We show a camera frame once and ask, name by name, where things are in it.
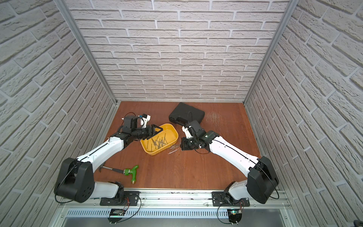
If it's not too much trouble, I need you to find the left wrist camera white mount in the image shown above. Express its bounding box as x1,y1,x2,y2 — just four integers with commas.
138,113,151,128

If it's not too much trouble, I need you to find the aluminium front rail frame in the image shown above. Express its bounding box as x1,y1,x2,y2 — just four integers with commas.
50,188,298,227

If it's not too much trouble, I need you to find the right controller board with cable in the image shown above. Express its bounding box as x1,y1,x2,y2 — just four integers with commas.
227,209,243,225

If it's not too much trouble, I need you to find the right aluminium corner post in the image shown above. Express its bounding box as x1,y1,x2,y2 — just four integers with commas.
244,0,299,105

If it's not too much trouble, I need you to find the aluminium corner post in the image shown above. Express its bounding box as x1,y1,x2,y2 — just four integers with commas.
54,0,118,105
244,0,299,105

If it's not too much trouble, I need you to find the left controller board with cable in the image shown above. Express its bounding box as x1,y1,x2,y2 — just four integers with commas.
108,209,127,224

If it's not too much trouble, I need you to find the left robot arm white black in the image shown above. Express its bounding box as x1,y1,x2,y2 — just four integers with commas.
54,114,163,203

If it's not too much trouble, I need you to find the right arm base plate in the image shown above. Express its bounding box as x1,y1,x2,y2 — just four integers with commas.
211,191,250,207

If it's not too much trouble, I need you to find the controller board with cable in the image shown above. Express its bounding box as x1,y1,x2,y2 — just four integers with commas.
227,209,243,225
108,209,127,224

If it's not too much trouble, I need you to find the steel nail bundle nail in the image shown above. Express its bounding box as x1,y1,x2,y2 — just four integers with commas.
169,144,180,149

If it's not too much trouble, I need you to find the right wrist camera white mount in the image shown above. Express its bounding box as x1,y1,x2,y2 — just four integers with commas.
182,125,193,139

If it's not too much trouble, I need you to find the yellow plastic storage box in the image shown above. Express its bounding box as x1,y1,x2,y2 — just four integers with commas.
140,124,179,156

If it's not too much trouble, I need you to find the black plastic tool case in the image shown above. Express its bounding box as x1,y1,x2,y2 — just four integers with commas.
169,102,205,126

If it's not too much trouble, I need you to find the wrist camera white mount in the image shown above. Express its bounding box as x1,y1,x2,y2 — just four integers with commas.
182,125,193,139
138,113,151,128

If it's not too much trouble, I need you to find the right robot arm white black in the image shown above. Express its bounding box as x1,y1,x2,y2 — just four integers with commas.
180,121,279,205

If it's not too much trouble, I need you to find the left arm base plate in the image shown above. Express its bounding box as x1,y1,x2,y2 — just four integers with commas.
100,191,140,207

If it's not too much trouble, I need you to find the left aluminium corner post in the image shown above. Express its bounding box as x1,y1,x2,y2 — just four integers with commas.
54,0,118,105

